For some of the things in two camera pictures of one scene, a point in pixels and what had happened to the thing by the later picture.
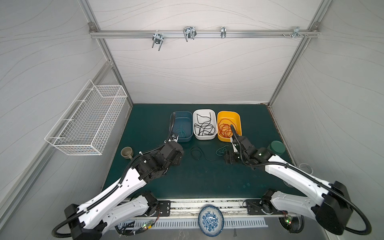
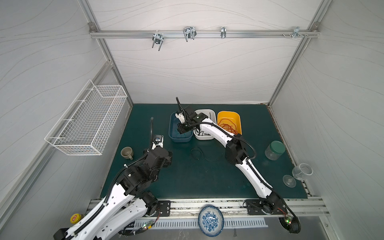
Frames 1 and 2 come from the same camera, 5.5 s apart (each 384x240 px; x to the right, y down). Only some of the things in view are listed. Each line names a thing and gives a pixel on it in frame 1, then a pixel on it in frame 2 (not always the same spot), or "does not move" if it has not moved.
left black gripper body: [177, 161] to [167, 161]
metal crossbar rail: [188, 33] does not move
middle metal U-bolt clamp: [189, 32] does not move
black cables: [201, 151] does not move
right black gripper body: [236, 141] to [186, 120]
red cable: [225, 128] does not move
